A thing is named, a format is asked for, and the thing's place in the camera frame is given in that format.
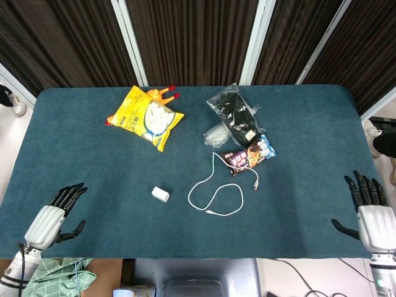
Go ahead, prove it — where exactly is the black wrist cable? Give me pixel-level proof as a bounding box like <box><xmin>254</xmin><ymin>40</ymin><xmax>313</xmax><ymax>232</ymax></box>
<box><xmin>17</xmin><ymin>243</ymin><xmax>28</xmax><ymax>290</ymax></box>

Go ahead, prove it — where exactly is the grey robot torso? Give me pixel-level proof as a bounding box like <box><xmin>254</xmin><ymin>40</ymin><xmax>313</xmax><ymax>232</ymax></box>
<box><xmin>122</xmin><ymin>258</ymin><xmax>262</xmax><ymax>297</ymax></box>

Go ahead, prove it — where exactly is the white sneaker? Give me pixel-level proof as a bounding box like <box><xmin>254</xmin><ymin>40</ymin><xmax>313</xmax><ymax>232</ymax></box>
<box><xmin>8</xmin><ymin>92</ymin><xmax>28</xmax><ymax>118</ymax></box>
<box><xmin>363</xmin><ymin>119</ymin><xmax>384</xmax><ymax>153</ymax></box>

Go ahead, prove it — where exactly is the yellow marshmallow snack bag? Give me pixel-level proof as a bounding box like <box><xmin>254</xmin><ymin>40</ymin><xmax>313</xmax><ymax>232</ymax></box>
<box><xmin>110</xmin><ymin>85</ymin><xmax>186</xmax><ymax>153</ymax></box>

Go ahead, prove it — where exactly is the dark slatted screen panel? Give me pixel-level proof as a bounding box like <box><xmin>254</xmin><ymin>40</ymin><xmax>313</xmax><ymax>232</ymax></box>
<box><xmin>304</xmin><ymin>0</ymin><xmax>396</xmax><ymax>114</ymax></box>
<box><xmin>126</xmin><ymin>0</ymin><xmax>258</xmax><ymax>87</ymax></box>
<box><xmin>252</xmin><ymin>0</ymin><xmax>344</xmax><ymax>86</ymax></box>
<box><xmin>0</xmin><ymin>0</ymin><xmax>139</xmax><ymax>97</ymax></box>

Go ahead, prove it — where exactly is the brown chocolate snack bag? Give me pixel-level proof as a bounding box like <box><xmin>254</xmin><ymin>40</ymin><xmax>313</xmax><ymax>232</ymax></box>
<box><xmin>221</xmin><ymin>134</ymin><xmax>278</xmax><ymax>178</ymax></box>

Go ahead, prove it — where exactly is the teal table cloth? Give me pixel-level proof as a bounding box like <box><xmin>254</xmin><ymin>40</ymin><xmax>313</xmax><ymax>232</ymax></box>
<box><xmin>0</xmin><ymin>85</ymin><xmax>390</xmax><ymax>259</ymax></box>

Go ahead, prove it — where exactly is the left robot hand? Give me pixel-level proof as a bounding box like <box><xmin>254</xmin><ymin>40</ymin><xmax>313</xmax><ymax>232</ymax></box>
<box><xmin>24</xmin><ymin>182</ymin><xmax>88</xmax><ymax>251</ymax></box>

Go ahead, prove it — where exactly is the white charging cable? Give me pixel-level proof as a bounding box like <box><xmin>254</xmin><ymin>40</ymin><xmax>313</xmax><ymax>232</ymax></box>
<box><xmin>187</xmin><ymin>151</ymin><xmax>260</xmax><ymax>217</ymax></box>

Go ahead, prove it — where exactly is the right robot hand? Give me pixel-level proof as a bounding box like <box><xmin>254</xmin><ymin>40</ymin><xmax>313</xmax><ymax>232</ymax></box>
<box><xmin>330</xmin><ymin>170</ymin><xmax>396</xmax><ymax>255</ymax></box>

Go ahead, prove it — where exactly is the white partition frame post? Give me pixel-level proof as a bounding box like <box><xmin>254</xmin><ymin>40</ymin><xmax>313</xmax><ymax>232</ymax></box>
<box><xmin>239</xmin><ymin>0</ymin><xmax>276</xmax><ymax>86</ymax></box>
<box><xmin>295</xmin><ymin>0</ymin><xmax>353</xmax><ymax>85</ymax></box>
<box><xmin>110</xmin><ymin>0</ymin><xmax>149</xmax><ymax>87</ymax></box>
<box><xmin>360</xmin><ymin>95</ymin><xmax>396</xmax><ymax>121</ymax></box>
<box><xmin>0</xmin><ymin>63</ymin><xmax>37</xmax><ymax>106</ymax></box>

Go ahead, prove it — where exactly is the white USB wall charger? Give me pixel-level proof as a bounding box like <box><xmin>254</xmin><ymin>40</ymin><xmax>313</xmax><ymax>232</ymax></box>
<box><xmin>151</xmin><ymin>185</ymin><xmax>171</xmax><ymax>204</ymax></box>

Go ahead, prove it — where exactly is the green checked cloth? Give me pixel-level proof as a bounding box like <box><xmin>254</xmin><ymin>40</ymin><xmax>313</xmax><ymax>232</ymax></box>
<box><xmin>23</xmin><ymin>257</ymin><xmax>97</xmax><ymax>297</ymax></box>

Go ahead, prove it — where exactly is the black garment in clear bag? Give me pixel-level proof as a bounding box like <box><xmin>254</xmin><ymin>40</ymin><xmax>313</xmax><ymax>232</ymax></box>
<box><xmin>205</xmin><ymin>82</ymin><xmax>265</xmax><ymax>148</ymax></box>

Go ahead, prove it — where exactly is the clear plastic packet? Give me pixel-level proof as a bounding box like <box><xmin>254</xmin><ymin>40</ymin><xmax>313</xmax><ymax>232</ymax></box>
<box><xmin>202</xmin><ymin>122</ymin><xmax>231</xmax><ymax>146</ymax></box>

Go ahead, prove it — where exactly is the black floor cable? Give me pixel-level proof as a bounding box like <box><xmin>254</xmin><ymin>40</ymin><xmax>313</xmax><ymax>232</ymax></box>
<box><xmin>338</xmin><ymin>258</ymin><xmax>376</xmax><ymax>283</ymax></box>
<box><xmin>277</xmin><ymin>258</ymin><xmax>325</xmax><ymax>297</ymax></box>

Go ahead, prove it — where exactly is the black trouser leg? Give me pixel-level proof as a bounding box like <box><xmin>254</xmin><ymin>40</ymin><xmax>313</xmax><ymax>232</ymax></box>
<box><xmin>372</xmin><ymin>123</ymin><xmax>396</xmax><ymax>159</ymax></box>
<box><xmin>0</xmin><ymin>85</ymin><xmax>15</xmax><ymax>108</ymax></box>

